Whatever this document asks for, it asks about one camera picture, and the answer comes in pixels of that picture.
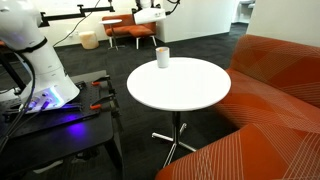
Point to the orange handled clamp near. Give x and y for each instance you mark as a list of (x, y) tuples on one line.
[(108, 103)]

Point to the small white side table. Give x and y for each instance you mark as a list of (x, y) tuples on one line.
[(110, 23)]

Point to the orange background lounge chair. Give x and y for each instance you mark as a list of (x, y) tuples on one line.
[(129, 28)]

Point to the orange patterned corner sofa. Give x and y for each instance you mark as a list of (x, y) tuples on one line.
[(274, 101)]

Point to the round white table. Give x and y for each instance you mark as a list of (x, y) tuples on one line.
[(187, 84)]

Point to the black camera boom bar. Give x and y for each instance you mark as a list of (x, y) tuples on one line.
[(82, 13)]

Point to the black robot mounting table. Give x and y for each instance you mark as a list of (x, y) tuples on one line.
[(40, 149)]

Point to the beige round pouf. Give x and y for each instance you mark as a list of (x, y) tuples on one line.
[(89, 40)]

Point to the orange handled clamp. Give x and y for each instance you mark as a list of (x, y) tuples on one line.
[(108, 103), (104, 82)]

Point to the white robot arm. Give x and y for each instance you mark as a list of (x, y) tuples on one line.
[(19, 30)]

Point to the orange handled clamp far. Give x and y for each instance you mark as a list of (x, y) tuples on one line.
[(104, 82)]

